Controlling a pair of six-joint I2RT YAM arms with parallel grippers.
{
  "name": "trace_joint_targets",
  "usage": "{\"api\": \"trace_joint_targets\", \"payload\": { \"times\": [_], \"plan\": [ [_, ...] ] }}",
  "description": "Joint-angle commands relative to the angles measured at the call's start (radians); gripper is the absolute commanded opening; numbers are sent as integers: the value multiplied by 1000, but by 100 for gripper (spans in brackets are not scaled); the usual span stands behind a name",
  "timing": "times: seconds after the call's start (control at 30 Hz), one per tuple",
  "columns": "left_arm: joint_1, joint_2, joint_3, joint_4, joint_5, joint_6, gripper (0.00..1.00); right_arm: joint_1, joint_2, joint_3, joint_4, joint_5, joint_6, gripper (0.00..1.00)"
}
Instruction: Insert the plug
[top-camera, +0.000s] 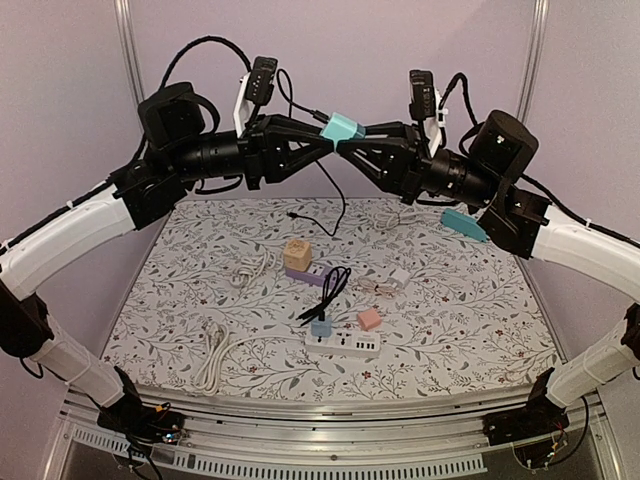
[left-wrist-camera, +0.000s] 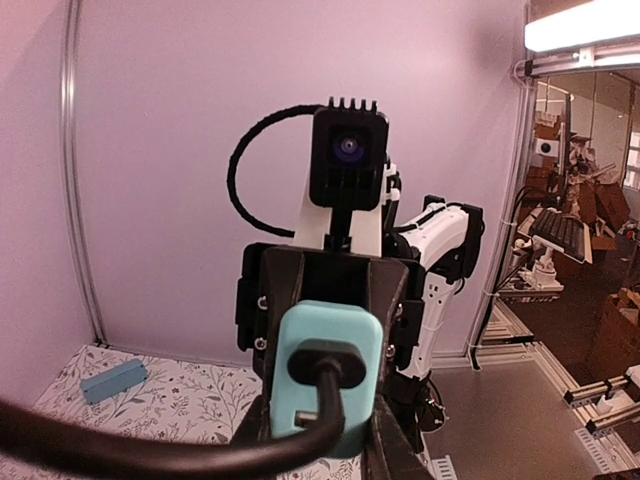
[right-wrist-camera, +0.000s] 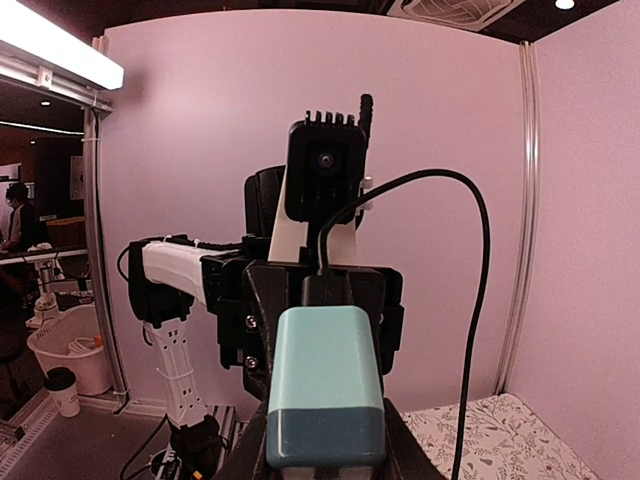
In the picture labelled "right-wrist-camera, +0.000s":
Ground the floral table mat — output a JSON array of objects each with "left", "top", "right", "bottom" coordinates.
[{"left": 402, "top": 394, "right": 598, "bottom": 480}]

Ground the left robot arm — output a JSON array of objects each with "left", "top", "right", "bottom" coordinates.
[{"left": 128, "top": 166, "right": 404, "bottom": 479}]

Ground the person in background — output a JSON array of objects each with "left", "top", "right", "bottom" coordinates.
[{"left": 1, "top": 182, "right": 50, "bottom": 253}]

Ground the white ceiling light bar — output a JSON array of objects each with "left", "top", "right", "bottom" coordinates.
[{"left": 1, "top": 1, "right": 124, "bottom": 112}]

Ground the black charger cable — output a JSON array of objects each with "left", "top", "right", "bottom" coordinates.
[{"left": 299, "top": 168, "right": 492, "bottom": 480}]

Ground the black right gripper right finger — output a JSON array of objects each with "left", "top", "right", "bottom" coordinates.
[{"left": 382, "top": 398, "right": 446, "bottom": 480}]

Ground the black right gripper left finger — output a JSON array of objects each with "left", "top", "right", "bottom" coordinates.
[{"left": 214, "top": 400, "right": 273, "bottom": 480}]

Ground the teal charger plug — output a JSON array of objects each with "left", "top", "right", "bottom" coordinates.
[{"left": 265, "top": 306, "right": 386, "bottom": 479}]

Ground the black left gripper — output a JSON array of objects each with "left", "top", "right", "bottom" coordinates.
[{"left": 201, "top": 247, "right": 404, "bottom": 400}]

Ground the left aluminium frame post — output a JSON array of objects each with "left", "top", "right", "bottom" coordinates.
[{"left": 493, "top": 41, "right": 541, "bottom": 395}]

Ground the aluminium frame post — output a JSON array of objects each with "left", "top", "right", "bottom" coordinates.
[
  {"left": 493, "top": 41, "right": 541, "bottom": 395},
  {"left": 82, "top": 80, "right": 130, "bottom": 415}
]

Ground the white waste bin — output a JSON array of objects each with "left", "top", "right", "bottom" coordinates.
[{"left": 27, "top": 305, "right": 113, "bottom": 396}]

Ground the paper coffee cup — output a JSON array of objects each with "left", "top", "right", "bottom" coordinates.
[{"left": 44, "top": 367, "right": 80, "bottom": 418}]

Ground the right aluminium frame post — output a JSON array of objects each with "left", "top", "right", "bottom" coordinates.
[{"left": 82, "top": 80, "right": 130, "bottom": 415}]

